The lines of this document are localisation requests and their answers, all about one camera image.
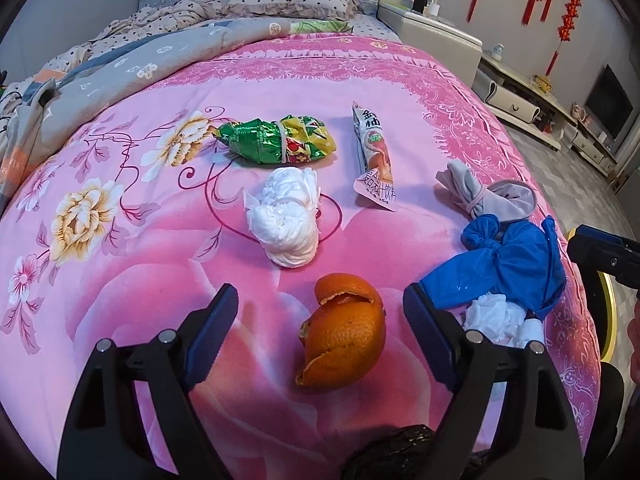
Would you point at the white plastic bag ball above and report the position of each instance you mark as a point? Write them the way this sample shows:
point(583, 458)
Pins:
point(282, 216)

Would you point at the green foil snack wrapper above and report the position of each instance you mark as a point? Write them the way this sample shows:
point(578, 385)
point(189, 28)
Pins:
point(290, 140)

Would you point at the polka dot crumpled duvet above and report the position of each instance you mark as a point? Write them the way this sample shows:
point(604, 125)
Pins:
point(148, 22)

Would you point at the white low tv cabinet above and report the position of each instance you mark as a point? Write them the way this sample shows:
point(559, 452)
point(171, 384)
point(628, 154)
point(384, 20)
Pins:
point(519, 102)

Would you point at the red chinese knot right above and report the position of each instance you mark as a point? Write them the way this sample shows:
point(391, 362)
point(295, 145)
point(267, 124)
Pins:
point(568, 19)

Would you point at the yellow rim trash bin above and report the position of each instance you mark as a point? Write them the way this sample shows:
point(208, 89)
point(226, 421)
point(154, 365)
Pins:
point(602, 306)

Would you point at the orange peel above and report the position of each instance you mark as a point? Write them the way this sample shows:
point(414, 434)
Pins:
point(345, 336)

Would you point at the right hand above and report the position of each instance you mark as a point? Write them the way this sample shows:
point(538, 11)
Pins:
point(633, 333)

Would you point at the black wall television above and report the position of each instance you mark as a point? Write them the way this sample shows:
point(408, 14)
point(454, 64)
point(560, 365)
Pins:
point(608, 103)

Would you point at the blue plastic bag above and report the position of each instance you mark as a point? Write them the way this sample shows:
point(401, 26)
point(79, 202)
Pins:
point(518, 260)

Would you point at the black plastic bag ball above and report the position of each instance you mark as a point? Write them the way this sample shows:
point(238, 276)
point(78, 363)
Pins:
point(409, 453)

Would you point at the polka dot pillow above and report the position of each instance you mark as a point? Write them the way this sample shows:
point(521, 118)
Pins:
point(340, 10)

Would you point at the white bedside cabinet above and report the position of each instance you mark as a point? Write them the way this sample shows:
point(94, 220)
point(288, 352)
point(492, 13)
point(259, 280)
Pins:
point(458, 51)

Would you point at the pomelo drink sachet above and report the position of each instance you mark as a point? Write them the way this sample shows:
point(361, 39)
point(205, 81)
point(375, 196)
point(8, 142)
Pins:
point(375, 182)

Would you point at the grey sock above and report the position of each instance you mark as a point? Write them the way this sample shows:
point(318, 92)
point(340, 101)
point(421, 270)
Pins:
point(507, 200)

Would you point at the pink floral bedspread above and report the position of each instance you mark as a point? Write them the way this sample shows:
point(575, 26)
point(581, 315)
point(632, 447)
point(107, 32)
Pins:
point(236, 253)

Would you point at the white crumpled tissue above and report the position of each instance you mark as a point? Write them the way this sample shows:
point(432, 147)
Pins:
point(502, 322)

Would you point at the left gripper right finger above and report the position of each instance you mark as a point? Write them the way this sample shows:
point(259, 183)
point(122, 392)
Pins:
point(536, 435)

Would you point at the grey patterned quilt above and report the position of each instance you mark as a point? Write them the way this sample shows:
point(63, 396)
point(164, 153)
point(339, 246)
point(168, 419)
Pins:
point(50, 112)

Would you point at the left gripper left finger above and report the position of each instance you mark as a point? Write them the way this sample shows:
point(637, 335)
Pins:
point(104, 436)

